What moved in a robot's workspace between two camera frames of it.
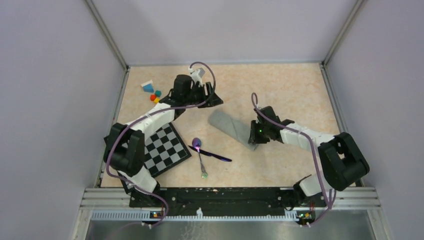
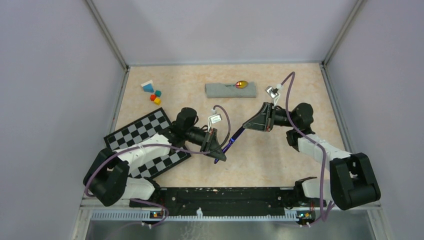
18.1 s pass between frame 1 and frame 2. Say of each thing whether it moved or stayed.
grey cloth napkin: moved
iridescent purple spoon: moved
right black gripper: moved
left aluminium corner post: stayed
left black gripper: moved
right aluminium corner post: stayed
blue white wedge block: stayed
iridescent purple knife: moved
